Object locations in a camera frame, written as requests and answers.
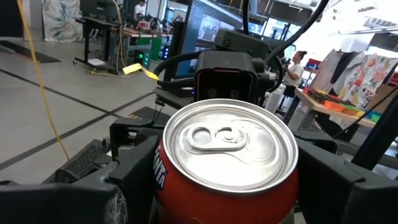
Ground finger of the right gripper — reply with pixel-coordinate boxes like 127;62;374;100
109;116;163;160
293;129;339;154

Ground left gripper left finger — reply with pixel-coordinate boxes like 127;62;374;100
0;135;162;224

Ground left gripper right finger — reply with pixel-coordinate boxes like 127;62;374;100
294;138;398;224

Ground red soda can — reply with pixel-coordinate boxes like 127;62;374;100
152;98;300;224

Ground person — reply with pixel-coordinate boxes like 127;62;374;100
281;50;309;100
134;0;147;19

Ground wooden table colourful blocks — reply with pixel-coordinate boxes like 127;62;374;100
294;86;398;131

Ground black computer case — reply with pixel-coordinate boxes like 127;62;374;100
43;138;114;185

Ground black diagonal bar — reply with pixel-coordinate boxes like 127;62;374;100
350;93;398;171

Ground computer tower green lights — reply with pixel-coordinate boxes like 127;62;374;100
134;49;152;68

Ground lit display screen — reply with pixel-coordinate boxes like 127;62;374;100
175;0;244;78

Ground floral patterned garment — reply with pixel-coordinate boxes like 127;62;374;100
310;49;398;125

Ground green bin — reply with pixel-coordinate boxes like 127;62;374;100
136;36;163;62

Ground black standing desk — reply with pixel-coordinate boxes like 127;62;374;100
73;17;124;68

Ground black floor mat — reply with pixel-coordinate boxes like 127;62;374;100
0;40;62;65

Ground black computer monitor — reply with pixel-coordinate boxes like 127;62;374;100
79;0;119;20

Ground leaf patterned partition panel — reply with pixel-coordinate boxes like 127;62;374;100
42;0;83;43

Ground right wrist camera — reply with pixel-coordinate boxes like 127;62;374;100
193;50;259;105

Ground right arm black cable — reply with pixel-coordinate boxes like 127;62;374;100
154;0;330;94

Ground yellow cable tag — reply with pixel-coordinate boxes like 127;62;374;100
122;62;160;83

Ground yellow hanging cable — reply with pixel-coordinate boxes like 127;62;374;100
17;0;71;161

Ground beige hanging cable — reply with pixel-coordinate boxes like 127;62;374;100
110;0;127;74

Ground black camera stand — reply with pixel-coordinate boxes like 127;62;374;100
163;21;187;82

